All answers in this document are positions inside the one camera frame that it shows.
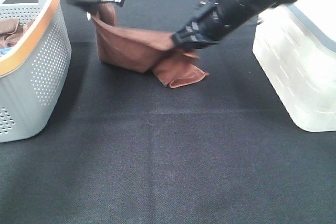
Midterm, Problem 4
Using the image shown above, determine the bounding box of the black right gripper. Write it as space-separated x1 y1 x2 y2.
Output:
171 1 239 51

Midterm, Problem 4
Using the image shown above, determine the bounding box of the brown microfibre towel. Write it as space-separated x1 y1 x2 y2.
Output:
91 3 208 88

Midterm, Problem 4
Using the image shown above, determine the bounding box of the brown towel in basket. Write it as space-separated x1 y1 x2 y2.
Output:
1 18 35 48

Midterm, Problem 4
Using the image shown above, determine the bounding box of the grey perforated basket orange rim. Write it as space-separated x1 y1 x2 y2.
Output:
1 0 71 143

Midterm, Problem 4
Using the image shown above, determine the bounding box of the blue cloth in basket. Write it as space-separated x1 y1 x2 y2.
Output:
0 47 12 57

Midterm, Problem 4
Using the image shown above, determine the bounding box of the white basket grey rim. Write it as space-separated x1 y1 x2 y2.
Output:
253 0 335 132

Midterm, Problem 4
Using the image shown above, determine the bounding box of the black table cloth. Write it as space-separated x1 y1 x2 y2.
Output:
1 2 335 223

